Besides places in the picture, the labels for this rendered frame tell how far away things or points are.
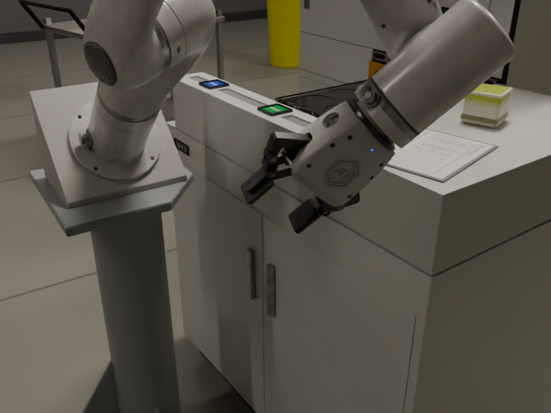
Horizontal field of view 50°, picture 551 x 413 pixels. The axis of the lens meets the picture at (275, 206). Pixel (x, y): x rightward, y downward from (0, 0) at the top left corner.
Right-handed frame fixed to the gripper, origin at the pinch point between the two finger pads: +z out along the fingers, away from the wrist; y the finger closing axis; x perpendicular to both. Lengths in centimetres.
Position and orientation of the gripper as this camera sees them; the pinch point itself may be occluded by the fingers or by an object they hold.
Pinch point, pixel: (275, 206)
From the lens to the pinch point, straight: 71.7
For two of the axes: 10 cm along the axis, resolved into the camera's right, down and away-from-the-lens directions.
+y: 6.2, 3.9, 6.7
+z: -7.3, 6.1, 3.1
